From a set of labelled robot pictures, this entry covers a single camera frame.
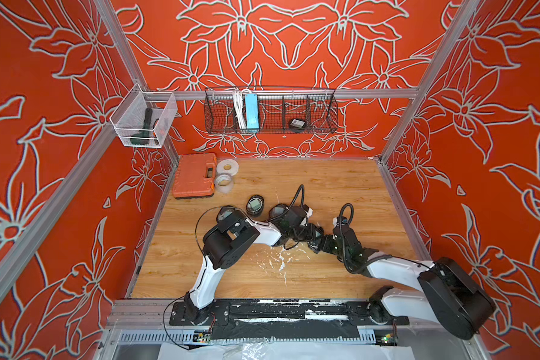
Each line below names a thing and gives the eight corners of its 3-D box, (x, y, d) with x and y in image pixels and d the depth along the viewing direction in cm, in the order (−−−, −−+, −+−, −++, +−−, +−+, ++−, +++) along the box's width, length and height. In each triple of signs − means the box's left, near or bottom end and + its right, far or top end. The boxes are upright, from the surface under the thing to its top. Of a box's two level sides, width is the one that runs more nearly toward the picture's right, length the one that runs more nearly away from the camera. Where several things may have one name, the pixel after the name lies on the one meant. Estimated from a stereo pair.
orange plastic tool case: (175, 201, 105) (170, 193, 100) (183, 162, 122) (179, 155, 117) (214, 197, 106) (212, 190, 102) (217, 160, 123) (215, 152, 118)
